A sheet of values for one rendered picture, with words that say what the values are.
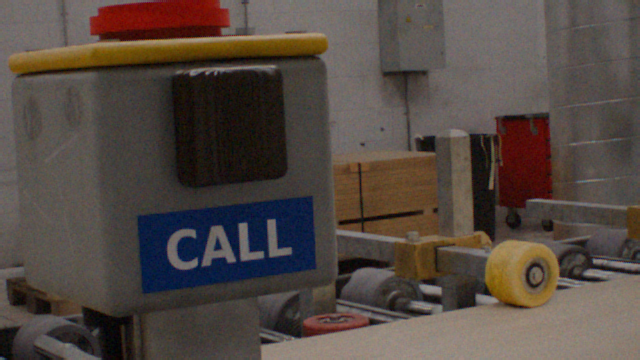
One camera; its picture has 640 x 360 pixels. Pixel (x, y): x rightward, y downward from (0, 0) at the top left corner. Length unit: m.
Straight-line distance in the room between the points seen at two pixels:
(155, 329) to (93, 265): 0.03
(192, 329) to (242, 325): 0.02
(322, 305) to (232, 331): 1.31
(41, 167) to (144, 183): 0.05
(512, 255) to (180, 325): 1.27
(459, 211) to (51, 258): 1.45
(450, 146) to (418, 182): 5.91
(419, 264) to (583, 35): 3.09
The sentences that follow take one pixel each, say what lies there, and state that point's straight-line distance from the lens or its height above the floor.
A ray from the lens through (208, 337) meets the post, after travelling 0.36.
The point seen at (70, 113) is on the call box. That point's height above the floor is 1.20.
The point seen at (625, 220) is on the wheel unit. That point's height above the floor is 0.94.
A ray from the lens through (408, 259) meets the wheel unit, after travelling 1.76.
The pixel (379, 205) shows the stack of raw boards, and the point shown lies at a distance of 7.53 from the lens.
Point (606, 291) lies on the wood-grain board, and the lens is 1.74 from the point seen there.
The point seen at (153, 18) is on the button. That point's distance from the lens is 0.35.
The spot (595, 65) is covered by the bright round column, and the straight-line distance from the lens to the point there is 4.76.
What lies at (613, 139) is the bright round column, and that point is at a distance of 4.77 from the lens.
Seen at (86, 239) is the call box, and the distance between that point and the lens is 0.34.
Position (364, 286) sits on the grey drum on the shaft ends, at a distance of 2.24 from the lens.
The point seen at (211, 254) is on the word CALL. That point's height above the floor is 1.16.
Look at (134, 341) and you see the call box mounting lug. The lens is 0.36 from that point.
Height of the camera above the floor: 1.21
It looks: 5 degrees down
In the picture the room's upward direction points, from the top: 3 degrees counter-clockwise
